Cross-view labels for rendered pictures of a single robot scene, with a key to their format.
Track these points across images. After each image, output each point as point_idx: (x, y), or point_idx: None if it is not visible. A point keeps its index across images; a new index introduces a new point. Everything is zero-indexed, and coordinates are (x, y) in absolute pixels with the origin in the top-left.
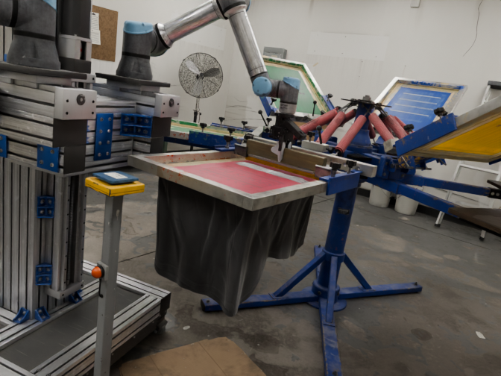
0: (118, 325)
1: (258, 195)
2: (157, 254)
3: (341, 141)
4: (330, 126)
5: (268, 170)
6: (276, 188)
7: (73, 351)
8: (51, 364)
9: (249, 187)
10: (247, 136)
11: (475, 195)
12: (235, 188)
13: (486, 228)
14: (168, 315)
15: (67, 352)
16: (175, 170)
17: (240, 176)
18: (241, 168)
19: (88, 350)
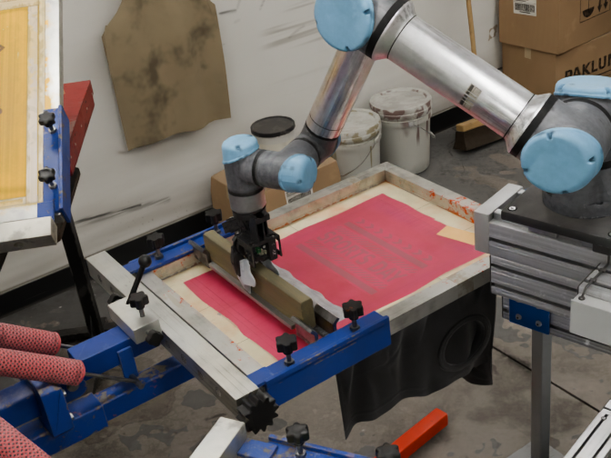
0: None
1: (376, 169)
2: (487, 364)
3: (35, 330)
4: (9, 349)
5: (296, 283)
6: (322, 227)
7: (590, 449)
8: (608, 432)
9: (365, 219)
10: (294, 334)
11: None
12: (388, 213)
13: (5, 254)
14: None
15: (597, 448)
16: (470, 202)
17: (364, 253)
18: (345, 290)
19: (571, 452)
